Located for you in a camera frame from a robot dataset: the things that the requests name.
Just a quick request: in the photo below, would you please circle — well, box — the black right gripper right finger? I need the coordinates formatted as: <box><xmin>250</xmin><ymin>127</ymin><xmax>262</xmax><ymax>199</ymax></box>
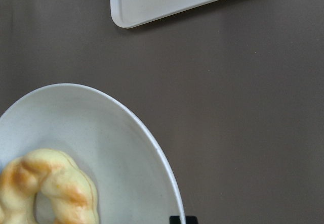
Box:
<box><xmin>185</xmin><ymin>215</ymin><xmax>198</xmax><ymax>224</ymax></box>

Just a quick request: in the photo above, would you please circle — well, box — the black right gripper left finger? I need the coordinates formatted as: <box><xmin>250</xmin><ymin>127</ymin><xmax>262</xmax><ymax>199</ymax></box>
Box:
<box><xmin>169</xmin><ymin>215</ymin><xmax>180</xmax><ymax>224</ymax></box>

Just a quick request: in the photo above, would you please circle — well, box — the white round plate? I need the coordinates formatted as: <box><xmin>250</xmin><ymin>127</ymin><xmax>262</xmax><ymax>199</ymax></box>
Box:
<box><xmin>1</xmin><ymin>83</ymin><xmax>186</xmax><ymax>223</ymax></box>

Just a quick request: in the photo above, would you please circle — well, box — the braided donut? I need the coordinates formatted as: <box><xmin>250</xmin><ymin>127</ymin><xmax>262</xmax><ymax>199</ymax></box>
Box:
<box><xmin>1</xmin><ymin>149</ymin><xmax>99</xmax><ymax>223</ymax></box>

